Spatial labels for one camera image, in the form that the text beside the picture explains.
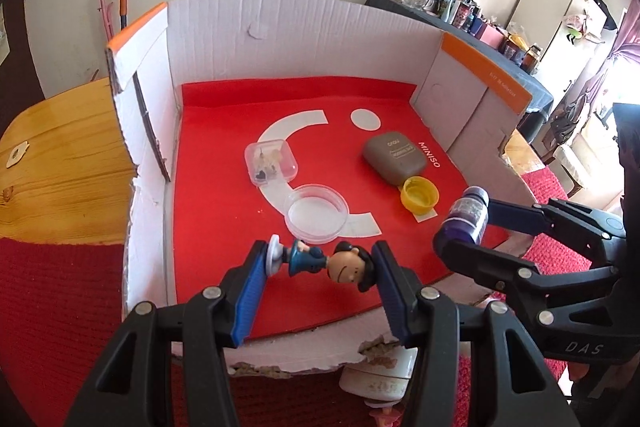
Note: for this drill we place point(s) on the row of bottles and cups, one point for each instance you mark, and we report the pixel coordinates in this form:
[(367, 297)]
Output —
[(475, 22)]

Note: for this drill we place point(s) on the clear round dish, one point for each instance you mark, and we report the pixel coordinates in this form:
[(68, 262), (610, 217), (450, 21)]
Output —
[(316, 217)]

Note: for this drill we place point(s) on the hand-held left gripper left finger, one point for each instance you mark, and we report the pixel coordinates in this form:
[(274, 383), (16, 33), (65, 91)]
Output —
[(250, 302)]

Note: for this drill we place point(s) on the grey-brown eyeshadow case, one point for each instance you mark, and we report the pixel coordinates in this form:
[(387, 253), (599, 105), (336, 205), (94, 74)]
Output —
[(395, 157)]

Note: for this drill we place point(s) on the red printed sheet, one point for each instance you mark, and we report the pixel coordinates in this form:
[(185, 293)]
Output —
[(225, 207)]

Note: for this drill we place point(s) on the side table with dark cloth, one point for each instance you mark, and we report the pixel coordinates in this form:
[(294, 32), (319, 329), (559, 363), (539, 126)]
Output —
[(520, 87)]

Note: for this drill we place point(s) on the white cream jar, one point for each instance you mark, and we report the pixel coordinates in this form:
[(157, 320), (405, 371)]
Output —
[(375, 379)]

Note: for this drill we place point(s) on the red knitted mat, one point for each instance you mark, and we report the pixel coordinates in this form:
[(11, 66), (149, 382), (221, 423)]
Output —
[(60, 297)]

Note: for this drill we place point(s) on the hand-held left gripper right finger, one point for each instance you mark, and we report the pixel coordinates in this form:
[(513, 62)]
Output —
[(392, 297)]

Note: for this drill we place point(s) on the white cabinet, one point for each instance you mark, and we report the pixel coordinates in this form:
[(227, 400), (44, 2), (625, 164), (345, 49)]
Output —
[(555, 7)]

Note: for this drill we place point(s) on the yellow bottle cap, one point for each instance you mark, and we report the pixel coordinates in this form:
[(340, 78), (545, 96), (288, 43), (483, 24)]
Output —
[(420, 197)]

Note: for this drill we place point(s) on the small table sticker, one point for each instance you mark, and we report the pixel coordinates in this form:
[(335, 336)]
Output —
[(17, 154)]

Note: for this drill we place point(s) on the boy figurine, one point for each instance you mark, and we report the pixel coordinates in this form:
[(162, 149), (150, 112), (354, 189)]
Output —
[(342, 267)]

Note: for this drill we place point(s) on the white chair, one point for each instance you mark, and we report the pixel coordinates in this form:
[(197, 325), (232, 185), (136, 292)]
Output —
[(575, 162)]

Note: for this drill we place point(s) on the orange cardboard box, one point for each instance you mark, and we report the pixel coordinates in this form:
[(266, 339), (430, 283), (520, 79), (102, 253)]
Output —
[(300, 37)]

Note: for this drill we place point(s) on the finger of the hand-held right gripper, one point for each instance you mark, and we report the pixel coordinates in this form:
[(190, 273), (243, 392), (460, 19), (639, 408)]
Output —
[(510, 217), (475, 259)]

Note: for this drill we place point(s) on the purple bottle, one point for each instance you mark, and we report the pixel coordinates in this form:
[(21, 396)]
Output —
[(467, 217)]

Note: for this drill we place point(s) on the small clear plastic box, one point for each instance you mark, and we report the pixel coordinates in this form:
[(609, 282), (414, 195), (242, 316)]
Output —
[(270, 159)]

